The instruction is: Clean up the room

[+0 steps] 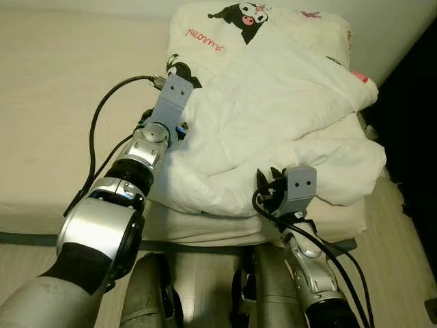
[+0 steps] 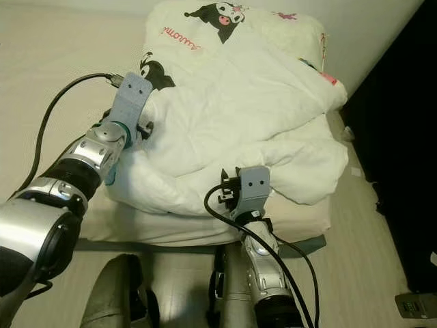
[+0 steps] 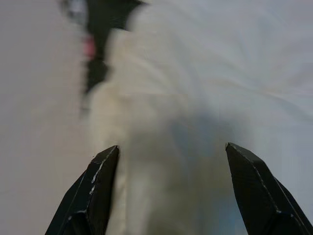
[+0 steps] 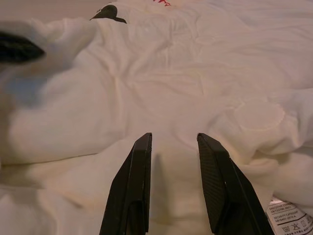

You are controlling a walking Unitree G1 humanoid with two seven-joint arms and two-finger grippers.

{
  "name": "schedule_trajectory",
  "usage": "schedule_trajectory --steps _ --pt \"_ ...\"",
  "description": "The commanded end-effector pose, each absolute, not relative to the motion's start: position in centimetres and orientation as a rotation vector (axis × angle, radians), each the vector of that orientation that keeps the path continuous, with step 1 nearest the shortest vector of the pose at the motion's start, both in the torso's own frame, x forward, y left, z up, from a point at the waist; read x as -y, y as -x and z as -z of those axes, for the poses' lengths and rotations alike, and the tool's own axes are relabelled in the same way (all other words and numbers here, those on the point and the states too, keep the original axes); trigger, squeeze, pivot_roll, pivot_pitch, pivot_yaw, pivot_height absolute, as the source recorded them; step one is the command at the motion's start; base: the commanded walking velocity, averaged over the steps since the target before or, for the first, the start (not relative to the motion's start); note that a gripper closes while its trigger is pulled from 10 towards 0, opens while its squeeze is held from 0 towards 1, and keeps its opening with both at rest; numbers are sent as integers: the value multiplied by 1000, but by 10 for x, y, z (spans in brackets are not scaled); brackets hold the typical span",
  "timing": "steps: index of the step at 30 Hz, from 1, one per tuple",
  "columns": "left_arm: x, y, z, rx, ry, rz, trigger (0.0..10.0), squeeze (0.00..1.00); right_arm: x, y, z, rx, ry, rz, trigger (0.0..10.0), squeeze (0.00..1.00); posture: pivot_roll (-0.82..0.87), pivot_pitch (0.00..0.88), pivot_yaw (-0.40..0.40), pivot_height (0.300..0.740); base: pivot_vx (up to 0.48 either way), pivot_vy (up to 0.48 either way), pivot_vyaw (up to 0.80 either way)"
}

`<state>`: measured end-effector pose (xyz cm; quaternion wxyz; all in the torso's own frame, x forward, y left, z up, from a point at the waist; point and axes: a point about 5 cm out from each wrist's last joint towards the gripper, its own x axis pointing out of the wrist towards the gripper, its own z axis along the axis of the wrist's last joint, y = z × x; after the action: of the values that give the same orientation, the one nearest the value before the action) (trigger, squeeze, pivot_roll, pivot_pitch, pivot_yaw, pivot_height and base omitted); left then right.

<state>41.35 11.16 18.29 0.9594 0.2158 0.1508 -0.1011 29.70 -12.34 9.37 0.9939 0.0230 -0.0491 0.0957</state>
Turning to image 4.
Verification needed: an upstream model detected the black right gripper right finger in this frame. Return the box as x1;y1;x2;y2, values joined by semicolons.
196;132;275;235

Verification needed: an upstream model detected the white cartoon print blanket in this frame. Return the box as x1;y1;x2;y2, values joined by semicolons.
0;0;313;235

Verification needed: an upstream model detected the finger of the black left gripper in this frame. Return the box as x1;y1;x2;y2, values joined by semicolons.
0;31;46;66

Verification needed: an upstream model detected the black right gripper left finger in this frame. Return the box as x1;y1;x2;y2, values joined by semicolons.
98;132;153;235

